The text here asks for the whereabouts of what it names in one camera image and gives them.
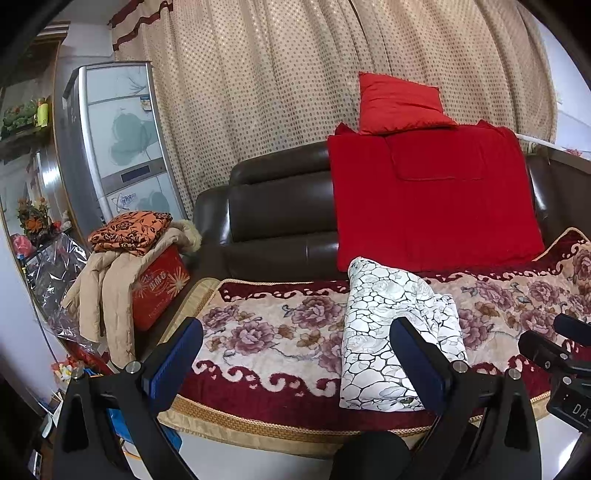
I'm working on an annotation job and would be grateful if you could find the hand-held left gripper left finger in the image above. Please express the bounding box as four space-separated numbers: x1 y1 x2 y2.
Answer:
53 318 204 480

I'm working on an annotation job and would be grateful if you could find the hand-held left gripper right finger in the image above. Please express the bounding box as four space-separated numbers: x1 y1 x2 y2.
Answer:
390 318 541 480

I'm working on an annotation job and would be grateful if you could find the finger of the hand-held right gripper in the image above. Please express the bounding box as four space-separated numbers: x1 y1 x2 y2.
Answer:
518 330 583 376
553 314 591 344

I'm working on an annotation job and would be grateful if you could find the white black-patterned shirt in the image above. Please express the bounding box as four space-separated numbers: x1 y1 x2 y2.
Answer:
339 257 468 411

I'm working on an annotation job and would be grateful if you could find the red cardboard box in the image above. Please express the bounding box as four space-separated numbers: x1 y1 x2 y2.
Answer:
131 244 191 332

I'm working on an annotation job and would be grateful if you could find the beige padded jacket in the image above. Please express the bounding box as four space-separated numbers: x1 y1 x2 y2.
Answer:
61 219 203 370

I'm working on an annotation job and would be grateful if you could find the dark cloth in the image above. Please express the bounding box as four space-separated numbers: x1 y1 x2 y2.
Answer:
332 431 411 480

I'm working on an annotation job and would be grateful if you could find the floral red sofa mat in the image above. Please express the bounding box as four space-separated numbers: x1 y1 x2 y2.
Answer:
154 228 591 446

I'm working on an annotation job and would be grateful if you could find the red white package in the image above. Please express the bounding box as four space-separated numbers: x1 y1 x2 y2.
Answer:
51 359 88 384

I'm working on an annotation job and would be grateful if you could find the orange black patterned cloth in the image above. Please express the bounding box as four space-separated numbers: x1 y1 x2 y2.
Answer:
88 211 174 257

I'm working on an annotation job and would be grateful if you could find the clear plastic sheet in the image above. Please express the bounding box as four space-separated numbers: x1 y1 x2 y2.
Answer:
23 231 100 347

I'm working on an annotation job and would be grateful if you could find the red blanket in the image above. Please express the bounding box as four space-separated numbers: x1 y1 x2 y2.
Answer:
327 119 546 273

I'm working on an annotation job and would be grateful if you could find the brown leather sofa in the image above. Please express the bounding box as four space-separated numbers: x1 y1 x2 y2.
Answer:
139 141 591 361

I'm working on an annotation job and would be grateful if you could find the white pipe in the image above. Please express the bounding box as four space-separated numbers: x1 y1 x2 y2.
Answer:
516 133 591 160

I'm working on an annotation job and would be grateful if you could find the red plastic bag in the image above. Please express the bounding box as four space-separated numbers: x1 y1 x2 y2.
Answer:
10 233 35 257

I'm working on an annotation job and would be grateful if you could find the orange flower arrangement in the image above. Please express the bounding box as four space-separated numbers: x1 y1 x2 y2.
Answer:
17 198 51 236

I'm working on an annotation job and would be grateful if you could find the red pillow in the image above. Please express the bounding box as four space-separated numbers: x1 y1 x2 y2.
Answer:
358 71 459 136

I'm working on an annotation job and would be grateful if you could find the beige dotted curtain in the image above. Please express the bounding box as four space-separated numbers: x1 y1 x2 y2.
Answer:
108 0 559 222

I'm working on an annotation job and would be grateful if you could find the green plant decoration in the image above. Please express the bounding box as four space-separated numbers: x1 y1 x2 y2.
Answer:
2 102 38 130

